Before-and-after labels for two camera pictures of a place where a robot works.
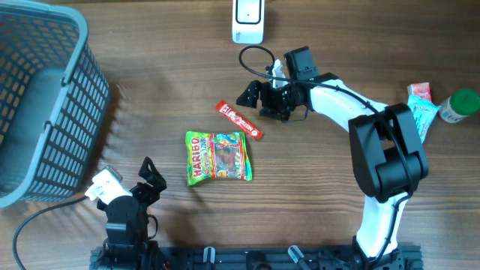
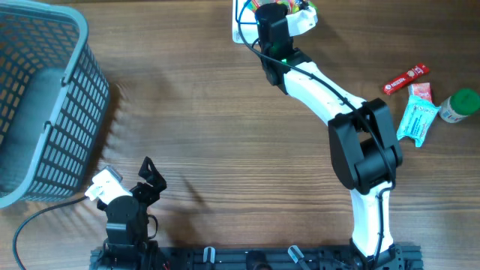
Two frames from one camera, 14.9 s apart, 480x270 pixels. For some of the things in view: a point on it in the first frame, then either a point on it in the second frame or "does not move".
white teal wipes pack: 424,111 does not move
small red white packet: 241,122 → 418,70
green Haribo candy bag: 217,155 → 292,6
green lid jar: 460,105 does not move
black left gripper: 154,178 does not move
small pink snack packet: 421,90 does not move
